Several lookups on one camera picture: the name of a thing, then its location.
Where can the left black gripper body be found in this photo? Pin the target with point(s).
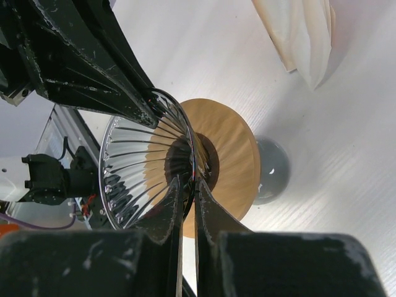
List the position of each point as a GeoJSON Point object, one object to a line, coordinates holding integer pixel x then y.
{"type": "Point", "coordinates": [28, 42]}

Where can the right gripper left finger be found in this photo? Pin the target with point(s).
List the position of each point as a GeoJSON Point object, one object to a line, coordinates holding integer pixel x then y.
{"type": "Point", "coordinates": [141, 261]}

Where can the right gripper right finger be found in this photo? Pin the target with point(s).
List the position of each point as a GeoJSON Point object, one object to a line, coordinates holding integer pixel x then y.
{"type": "Point", "coordinates": [235, 261]}

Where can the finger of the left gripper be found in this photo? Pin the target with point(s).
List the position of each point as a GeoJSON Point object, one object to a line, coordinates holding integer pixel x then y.
{"type": "Point", "coordinates": [99, 17]}
{"type": "Point", "coordinates": [88, 77]}

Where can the orange white coffee filter bag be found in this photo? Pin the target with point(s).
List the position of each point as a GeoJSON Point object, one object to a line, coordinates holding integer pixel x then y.
{"type": "Point", "coordinates": [301, 32]}

